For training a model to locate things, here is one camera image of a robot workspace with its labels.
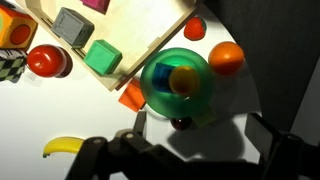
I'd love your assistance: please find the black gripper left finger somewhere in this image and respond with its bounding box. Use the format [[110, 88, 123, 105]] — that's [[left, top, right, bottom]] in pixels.
[[64, 110, 188, 180]]

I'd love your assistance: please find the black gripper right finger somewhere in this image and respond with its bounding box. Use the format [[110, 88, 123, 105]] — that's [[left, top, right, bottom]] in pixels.
[[244, 112, 320, 180]]

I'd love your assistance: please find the yellow round toy fruit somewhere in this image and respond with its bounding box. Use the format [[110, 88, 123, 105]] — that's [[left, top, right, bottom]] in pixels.
[[168, 65, 201, 98]]

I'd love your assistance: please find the green bowl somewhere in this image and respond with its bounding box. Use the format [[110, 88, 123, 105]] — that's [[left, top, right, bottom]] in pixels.
[[139, 47, 216, 119]]

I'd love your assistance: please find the orange toy fruit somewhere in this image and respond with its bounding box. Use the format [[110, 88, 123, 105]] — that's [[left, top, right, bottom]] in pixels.
[[207, 41, 246, 76]]

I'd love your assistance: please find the wooden tray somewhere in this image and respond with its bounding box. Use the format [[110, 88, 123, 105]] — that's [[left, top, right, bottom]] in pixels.
[[14, 0, 201, 92]]

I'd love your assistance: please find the yellow toy banana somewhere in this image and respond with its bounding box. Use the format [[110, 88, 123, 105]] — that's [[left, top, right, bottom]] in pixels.
[[42, 136, 86, 159]]

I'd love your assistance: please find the orange block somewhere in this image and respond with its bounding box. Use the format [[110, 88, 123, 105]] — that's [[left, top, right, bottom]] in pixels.
[[117, 77, 148, 113]]

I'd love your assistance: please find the dark red toy cherry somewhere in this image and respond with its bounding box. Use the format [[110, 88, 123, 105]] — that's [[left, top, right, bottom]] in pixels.
[[170, 116, 193, 132]]

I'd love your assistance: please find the yellow green block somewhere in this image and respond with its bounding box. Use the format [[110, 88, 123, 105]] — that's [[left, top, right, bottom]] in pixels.
[[193, 106, 218, 128]]

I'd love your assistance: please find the blue cube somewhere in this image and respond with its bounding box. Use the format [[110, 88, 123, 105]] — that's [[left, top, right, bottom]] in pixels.
[[151, 62, 176, 93]]

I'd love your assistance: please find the green cube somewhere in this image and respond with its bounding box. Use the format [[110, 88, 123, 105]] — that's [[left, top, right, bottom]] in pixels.
[[83, 39, 123, 77]]

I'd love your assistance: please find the red toy apple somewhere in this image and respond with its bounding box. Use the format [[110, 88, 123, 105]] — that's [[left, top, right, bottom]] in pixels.
[[26, 44, 68, 78]]

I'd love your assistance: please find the black white checkered cube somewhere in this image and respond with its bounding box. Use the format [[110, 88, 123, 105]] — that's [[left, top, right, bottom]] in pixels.
[[0, 48, 28, 84]]

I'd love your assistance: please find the gray cube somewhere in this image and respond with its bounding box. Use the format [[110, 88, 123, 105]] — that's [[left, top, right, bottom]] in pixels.
[[50, 6, 96, 50]]

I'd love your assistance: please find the pink cube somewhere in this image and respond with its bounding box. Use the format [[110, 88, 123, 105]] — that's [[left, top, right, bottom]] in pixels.
[[79, 0, 112, 15]]

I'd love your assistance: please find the red toy strawberry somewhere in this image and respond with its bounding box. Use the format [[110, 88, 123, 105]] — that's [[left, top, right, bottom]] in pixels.
[[183, 16, 208, 42]]

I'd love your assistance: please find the orange number six cube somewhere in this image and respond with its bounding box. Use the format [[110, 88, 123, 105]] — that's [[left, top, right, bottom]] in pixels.
[[0, 4, 39, 51]]

